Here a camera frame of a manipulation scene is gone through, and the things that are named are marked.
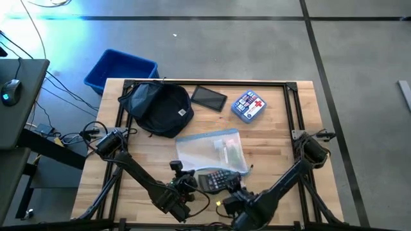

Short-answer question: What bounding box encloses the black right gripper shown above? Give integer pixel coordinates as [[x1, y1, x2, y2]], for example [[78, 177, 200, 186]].
[[228, 173, 258, 216]]

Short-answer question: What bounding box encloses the black calculator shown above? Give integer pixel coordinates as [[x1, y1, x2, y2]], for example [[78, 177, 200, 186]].
[[198, 169, 242, 194]]

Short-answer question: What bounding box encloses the clear blue-trimmed zip pouch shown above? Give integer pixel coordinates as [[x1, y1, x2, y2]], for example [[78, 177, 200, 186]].
[[175, 128, 254, 176]]

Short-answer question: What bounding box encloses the blue first aid kit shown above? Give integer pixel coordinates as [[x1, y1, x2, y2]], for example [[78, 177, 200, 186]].
[[231, 89, 268, 124]]

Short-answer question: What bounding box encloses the navy blue backpack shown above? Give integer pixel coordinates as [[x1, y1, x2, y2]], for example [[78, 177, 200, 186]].
[[118, 80, 195, 139]]

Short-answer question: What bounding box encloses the black tablet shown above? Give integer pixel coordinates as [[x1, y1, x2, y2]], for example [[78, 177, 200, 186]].
[[190, 85, 228, 113]]

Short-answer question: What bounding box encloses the black desk support beam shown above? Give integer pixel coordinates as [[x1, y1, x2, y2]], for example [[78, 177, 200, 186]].
[[17, 128, 87, 170]]

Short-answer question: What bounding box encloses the blue plastic bin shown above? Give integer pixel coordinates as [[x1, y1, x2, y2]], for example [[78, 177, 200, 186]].
[[83, 48, 160, 96]]

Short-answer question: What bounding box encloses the grey power adapter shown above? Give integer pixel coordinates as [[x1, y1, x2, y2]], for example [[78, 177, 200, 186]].
[[35, 123, 55, 136]]

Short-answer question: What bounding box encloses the dark grey desk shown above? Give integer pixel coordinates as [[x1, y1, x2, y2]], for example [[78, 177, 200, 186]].
[[0, 58, 51, 151]]

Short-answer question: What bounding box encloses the grey metal bar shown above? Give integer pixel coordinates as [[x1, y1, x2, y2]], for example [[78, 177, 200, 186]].
[[398, 80, 411, 113]]

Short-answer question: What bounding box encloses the black computer mouse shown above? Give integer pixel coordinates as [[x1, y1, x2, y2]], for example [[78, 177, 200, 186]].
[[0, 79, 22, 107]]

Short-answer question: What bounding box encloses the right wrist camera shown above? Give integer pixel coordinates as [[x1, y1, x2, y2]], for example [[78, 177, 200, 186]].
[[222, 196, 238, 215]]

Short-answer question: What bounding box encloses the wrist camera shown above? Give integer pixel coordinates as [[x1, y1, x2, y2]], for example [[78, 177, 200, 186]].
[[169, 160, 184, 173], [222, 196, 238, 215]]

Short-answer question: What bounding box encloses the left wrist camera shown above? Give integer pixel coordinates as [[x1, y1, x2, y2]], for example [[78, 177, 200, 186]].
[[169, 160, 184, 173]]

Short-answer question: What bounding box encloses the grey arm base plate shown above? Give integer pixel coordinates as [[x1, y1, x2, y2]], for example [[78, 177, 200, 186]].
[[291, 129, 308, 141], [94, 127, 130, 137]]

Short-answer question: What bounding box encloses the black cable bundle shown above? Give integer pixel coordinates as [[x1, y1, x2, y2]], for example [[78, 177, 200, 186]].
[[300, 173, 343, 225], [78, 160, 125, 222]]

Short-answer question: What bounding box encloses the black aluminium table frame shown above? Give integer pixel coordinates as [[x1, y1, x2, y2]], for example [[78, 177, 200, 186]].
[[72, 79, 346, 227]]

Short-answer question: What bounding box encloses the black floor cable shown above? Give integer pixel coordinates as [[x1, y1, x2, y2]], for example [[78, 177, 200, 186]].
[[44, 69, 100, 112], [0, 30, 34, 60]]

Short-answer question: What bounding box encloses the thin looped floor cable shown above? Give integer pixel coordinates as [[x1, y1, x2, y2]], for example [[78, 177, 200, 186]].
[[27, 0, 73, 8]]

